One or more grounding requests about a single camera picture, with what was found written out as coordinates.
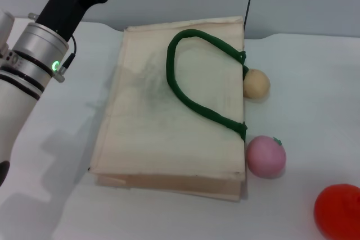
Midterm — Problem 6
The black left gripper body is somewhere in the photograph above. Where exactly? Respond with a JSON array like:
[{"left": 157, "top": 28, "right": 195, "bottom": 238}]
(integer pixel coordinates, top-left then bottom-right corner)
[{"left": 35, "top": 0, "right": 110, "bottom": 44}]

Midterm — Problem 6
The cream handbag with green handles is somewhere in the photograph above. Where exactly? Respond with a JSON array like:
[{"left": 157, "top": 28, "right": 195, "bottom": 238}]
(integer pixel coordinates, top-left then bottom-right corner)
[{"left": 87, "top": 16, "right": 248, "bottom": 202}]

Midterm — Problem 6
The round beige bread bun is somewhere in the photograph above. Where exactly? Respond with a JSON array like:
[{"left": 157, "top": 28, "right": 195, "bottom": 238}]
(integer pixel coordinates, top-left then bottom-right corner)
[{"left": 243, "top": 68, "right": 271, "bottom": 99}]

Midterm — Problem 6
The pink peach toy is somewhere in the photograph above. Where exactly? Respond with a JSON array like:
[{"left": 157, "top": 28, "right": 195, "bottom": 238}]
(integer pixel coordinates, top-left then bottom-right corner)
[{"left": 246, "top": 135, "right": 287, "bottom": 179}]

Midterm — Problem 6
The red round toy fruit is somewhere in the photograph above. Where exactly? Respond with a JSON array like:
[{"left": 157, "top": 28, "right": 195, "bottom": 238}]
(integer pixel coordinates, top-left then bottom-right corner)
[{"left": 314, "top": 183, "right": 360, "bottom": 239}]

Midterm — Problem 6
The black wrist cable with plug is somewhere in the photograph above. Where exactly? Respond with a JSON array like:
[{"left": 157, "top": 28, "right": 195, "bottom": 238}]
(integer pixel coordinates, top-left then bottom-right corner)
[{"left": 55, "top": 35, "right": 78, "bottom": 83}]

